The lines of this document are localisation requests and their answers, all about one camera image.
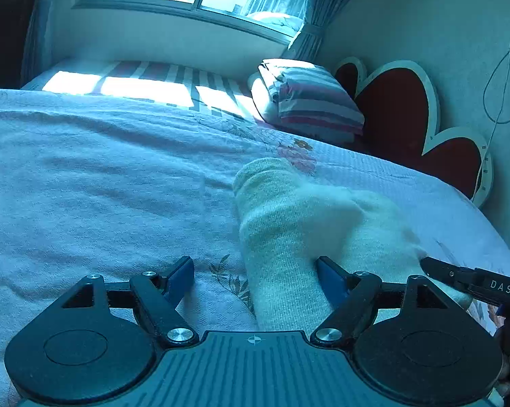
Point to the striped bed sheet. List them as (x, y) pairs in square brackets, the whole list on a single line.
[(153, 80)]

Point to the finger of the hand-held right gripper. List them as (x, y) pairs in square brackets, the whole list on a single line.
[(445, 272)]

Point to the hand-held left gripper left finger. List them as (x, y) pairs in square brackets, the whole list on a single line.
[(183, 274)]

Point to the person's right hand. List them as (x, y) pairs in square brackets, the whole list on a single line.
[(508, 373)]

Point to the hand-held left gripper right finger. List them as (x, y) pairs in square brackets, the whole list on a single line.
[(330, 277)]

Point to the white knitted towel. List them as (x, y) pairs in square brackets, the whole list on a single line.
[(297, 229)]

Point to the folded striped quilt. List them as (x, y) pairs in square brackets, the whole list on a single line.
[(314, 97)]

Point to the red heart-shaped headboard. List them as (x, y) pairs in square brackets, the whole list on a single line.
[(399, 110)]

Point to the light bundled cloth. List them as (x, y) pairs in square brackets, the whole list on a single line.
[(276, 19)]

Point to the hanging grey curtain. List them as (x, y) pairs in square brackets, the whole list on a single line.
[(47, 21)]

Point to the tied grey curtain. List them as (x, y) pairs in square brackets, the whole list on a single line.
[(318, 17)]

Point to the floral bed cover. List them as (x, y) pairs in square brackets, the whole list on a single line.
[(111, 186)]

